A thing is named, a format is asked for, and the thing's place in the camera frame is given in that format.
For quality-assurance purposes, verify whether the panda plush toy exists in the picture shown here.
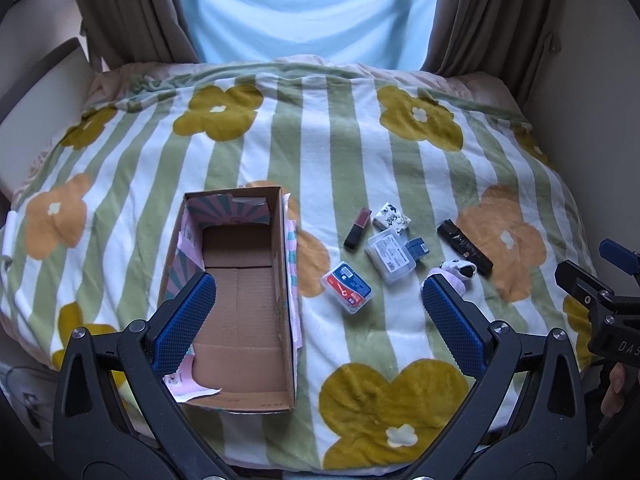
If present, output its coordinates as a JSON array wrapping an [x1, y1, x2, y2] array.
[[439, 259, 477, 282]]

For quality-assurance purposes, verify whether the open cardboard box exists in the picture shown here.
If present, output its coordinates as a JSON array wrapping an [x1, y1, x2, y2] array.
[[160, 185, 302, 414]]

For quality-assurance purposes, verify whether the small blue box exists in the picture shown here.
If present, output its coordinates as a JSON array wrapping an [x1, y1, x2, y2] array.
[[405, 237, 430, 261]]

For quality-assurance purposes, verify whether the black plastic bag roll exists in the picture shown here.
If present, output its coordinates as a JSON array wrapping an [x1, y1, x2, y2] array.
[[437, 219, 494, 278]]

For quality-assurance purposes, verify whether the brown left curtain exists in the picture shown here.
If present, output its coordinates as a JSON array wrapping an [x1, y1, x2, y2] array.
[[76, 0, 198, 68]]

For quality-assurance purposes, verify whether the brown curtain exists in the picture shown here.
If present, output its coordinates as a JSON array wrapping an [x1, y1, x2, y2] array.
[[423, 0, 564, 106], [76, 0, 198, 68]]

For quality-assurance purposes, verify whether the red black lipstick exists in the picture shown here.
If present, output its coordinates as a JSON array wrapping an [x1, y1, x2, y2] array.
[[343, 208, 371, 250]]

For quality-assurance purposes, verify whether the clear plastic swab box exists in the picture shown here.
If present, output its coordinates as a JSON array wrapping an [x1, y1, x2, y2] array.
[[366, 230, 416, 285]]

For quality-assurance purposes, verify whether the red blue card case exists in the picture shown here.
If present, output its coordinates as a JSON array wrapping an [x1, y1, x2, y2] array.
[[321, 261, 373, 314]]

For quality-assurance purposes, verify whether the pink fluffy sock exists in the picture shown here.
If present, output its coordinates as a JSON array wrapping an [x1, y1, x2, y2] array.
[[427, 268, 470, 296]]

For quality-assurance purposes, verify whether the light blue sheer curtain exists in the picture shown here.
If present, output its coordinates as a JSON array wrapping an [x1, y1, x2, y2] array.
[[180, 0, 436, 70]]

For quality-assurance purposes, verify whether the person's right hand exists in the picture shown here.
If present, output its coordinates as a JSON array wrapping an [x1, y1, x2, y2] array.
[[601, 363, 626, 418]]

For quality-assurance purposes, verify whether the white black patterned tissue pack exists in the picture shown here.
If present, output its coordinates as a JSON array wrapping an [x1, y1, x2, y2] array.
[[373, 203, 411, 235]]

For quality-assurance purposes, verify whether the brown right curtain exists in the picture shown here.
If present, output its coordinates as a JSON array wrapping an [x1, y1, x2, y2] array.
[[423, 0, 564, 106]]

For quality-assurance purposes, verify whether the striped floral blanket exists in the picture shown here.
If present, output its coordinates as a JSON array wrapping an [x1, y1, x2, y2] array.
[[1, 62, 592, 474]]

